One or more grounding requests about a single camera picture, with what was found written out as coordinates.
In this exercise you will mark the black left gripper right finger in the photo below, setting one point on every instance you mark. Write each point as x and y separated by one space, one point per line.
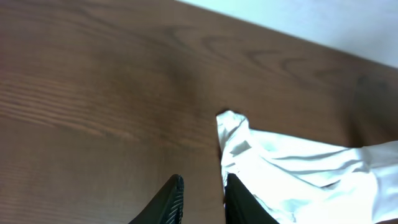
240 205

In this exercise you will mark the white printed t-shirt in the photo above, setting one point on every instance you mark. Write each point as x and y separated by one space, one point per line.
298 180

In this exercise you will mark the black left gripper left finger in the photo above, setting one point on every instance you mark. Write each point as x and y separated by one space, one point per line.
166 207

